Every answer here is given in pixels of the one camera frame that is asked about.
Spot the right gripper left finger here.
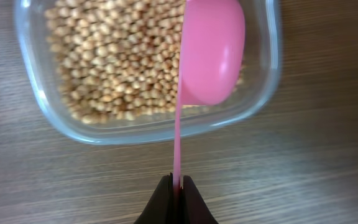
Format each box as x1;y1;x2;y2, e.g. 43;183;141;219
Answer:
134;174;173;224

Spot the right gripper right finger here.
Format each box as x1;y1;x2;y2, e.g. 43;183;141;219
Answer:
180;175;218;224

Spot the pink measuring scoop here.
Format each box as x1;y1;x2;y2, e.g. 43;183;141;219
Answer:
173;0;246;190

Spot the clear plastic container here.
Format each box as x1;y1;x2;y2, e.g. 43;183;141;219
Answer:
13;0;282;146

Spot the pile of dried soybeans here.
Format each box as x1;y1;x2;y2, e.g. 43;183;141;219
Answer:
44;0;245;125

